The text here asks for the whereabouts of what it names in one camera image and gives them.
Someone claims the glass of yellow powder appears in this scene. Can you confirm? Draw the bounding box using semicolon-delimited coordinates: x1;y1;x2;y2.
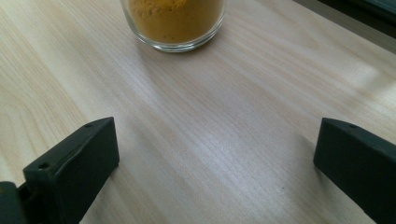
120;0;227;53

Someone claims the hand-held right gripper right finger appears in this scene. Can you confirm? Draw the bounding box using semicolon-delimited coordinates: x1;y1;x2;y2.
313;117;396;224

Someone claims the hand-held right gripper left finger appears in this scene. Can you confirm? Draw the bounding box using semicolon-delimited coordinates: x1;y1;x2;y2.
22;116;120;224

